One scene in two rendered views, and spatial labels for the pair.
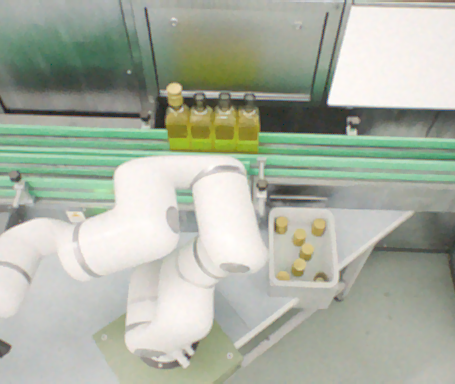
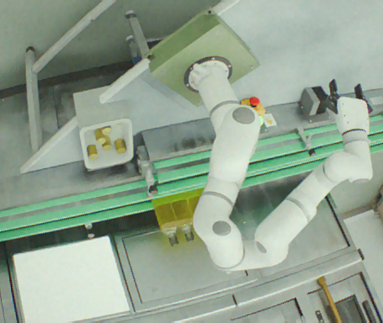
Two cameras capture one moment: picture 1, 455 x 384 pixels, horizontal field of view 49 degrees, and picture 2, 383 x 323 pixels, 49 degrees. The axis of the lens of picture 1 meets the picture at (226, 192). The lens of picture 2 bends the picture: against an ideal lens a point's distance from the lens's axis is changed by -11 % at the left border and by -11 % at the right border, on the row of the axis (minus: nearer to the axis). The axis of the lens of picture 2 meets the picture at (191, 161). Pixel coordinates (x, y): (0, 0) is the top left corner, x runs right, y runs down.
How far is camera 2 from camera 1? 0.73 m
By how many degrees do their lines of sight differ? 27
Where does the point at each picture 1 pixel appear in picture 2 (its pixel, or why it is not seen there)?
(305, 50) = (141, 274)
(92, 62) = not seen: hidden behind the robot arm
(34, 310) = (291, 60)
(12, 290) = (334, 174)
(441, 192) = (15, 198)
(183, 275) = (235, 184)
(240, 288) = (146, 98)
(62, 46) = not seen: hidden behind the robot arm
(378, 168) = (65, 209)
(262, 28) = (174, 282)
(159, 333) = (247, 148)
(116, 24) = not seen: hidden behind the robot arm
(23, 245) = (326, 186)
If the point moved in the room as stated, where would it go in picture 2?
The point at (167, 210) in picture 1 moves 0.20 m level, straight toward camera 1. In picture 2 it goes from (265, 252) to (261, 219)
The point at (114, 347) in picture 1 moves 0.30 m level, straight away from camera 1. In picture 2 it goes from (245, 61) to (285, 100)
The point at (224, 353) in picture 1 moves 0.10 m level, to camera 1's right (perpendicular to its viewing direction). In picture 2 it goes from (165, 72) to (131, 80)
